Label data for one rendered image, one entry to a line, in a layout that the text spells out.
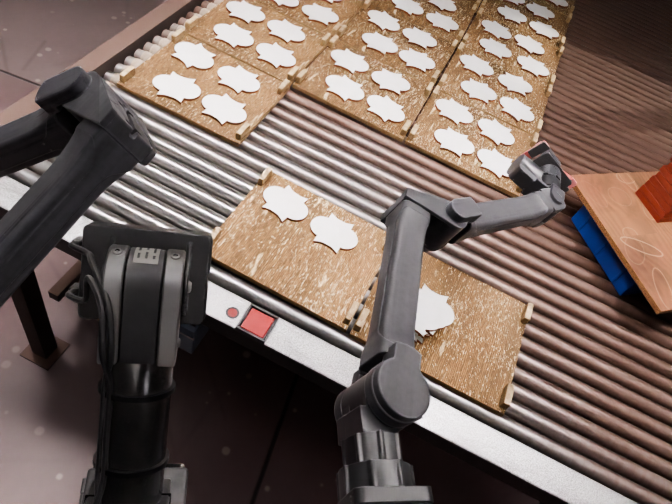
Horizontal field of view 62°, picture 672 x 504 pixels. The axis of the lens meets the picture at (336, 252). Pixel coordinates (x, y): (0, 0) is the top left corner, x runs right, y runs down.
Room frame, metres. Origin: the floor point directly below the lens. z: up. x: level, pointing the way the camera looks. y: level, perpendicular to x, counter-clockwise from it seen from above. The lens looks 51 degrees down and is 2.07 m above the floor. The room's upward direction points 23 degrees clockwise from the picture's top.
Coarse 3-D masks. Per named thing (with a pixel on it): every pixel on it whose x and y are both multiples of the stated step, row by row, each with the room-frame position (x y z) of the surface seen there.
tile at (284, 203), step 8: (264, 192) 1.02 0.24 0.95; (272, 192) 1.04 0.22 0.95; (280, 192) 1.05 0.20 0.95; (288, 192) 1.06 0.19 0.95; (264, 200) 1.00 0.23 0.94; (272, 200) 1.01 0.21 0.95; (280, 200) 1.02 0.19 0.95; (288, 200) 1.03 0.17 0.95; (296, 200) 1.04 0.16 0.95; (304, 200) 1.05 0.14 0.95; (264, 208) 0.97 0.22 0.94; (272, 208) 0.98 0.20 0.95; (280, 208) 0.99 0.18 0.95; (288, 208) 1.00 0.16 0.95; (296, 208) 1.02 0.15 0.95; (304, 208) 1.03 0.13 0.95; (280, 216) 0.97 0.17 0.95; (288, 216) 0.98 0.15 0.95; (296, 216) 0.99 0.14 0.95; (304, 216) 1.00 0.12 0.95
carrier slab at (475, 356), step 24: (432, 264) 1.03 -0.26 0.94; (432, 288) 0.95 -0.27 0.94; (456, 288) 0.98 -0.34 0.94; (480, 288) 1.02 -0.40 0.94; (360, 312) 0.79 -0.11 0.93; (456, 312) 0.91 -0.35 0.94; (480, 312) 0.94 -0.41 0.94; (504, 312) 0.97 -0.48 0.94; (360, 336) 0.72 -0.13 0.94; (432, 336) 0.81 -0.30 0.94; (456, 336) 0.83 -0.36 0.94; (480, 336) 0.86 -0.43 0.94; (504, 336) 0.89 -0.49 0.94; (432, 360) 0.74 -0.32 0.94; (456, 360) 0.77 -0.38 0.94; (480, 360) 0.80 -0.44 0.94; (504, 360) 0.82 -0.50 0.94; (456, 384) 0.70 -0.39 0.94; (480, 384) 0.73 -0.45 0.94; (504, 384) 0.76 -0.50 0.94
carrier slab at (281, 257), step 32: (256, 192) 1.02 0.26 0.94; (224, 224) 0.88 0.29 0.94; (256, 224) 0.92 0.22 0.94; (288, 224) 0.96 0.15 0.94; (224, 256) 0.78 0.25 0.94; (256, 256) 0.82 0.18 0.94; (288, 256) 0.86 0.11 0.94; (320, 256) 0.90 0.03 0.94; (352, 256) 0.94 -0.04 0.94; (288, 288) 0.77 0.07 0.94; (320, 288) 0.81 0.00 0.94; (352, 288) 0.85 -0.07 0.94
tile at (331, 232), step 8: (320, 216) 1.02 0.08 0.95; (312, 224) 0.98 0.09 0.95; (320, 224) 1.00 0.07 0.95; (328, 224) 1.01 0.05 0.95; (336, 224) 1.02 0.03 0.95; (344, 224) 1.03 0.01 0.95; (352, 224) 1.04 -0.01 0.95; (312, 232) 0.96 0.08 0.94; (320, 232) 0.97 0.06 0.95; (328, 232) 0.98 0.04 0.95; (336, 232) 0.99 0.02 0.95; (344, 232) 1.00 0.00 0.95; (352, 232) 1.01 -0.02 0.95; (320, 240) 0.94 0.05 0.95; (328, 240) 0.95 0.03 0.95; (336, 240) 0.97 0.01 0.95; (344, 240) 0.98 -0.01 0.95; (352, 240) 0.99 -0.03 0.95; (336, 248) 0.94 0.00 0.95; (344, 248) 0.95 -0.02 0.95; (352, 248) 0.96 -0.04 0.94
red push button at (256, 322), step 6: (252, 312) 0.67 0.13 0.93; (258, 312) 0.68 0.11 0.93; (246, 318) 0.65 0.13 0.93; (252, 318) 0.66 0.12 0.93; (258, 318) 0.66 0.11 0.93; (264, 318) 0.67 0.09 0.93; (270, 318) 0.68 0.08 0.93; (246, 324) 0.64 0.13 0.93; (252, 324) 0.64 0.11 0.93; (258, 324) 0.65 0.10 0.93; (264, 324) 0.66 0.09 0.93; (270, 324) 0.66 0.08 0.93; (252, 330) 0.63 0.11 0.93; (258, 330) 0.64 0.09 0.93; (264, 330) 0.64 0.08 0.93; (264, 336) 0.63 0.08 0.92
